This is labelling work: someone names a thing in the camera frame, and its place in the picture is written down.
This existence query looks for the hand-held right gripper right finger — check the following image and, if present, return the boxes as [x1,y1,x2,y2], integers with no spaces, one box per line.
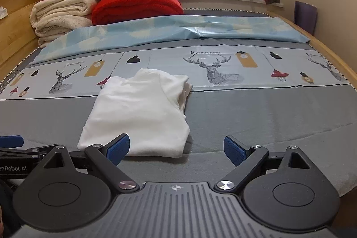
[214,135,313,194]

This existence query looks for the deer printed sheet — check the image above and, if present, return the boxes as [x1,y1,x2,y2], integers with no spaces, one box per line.
[0,44,350,100]

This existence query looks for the cream folded blanket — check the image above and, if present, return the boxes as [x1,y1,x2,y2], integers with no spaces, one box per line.
[29,0,97,49]

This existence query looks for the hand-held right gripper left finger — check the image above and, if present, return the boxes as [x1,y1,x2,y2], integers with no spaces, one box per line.
[41,134,140,194]

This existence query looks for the white long-sleeve garment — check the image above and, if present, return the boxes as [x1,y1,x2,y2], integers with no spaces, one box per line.
[77,68,193,158]

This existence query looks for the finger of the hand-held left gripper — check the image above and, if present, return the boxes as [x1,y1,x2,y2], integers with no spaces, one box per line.
[0,135,24,148]
[0,144,60,162]

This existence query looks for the wooden bed frame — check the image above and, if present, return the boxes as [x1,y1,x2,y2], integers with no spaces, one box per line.
[0,0,357,88]

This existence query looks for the red folded quilt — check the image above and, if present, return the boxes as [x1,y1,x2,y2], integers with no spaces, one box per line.
[91,0,185,26]

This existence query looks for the purple board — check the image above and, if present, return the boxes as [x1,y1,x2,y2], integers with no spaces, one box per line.
[294,0,318,36]

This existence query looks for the light blue patterned sheet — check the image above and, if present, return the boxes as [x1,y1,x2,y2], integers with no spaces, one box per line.
[29,15,310,66]

